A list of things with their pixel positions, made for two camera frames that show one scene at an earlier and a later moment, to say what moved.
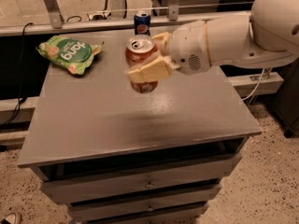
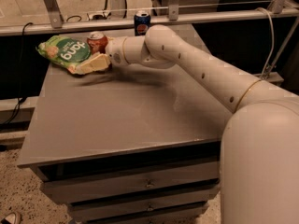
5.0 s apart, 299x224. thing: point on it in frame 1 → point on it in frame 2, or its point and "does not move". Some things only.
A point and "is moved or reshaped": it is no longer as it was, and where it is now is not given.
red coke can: [140, 49] is moved or reshaped
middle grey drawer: [145, 203] does not move
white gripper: [187, 47] → [116, 51]
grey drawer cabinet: [118, 156] does not move
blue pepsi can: [142, 23] does not move
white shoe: [13, 217] does not move
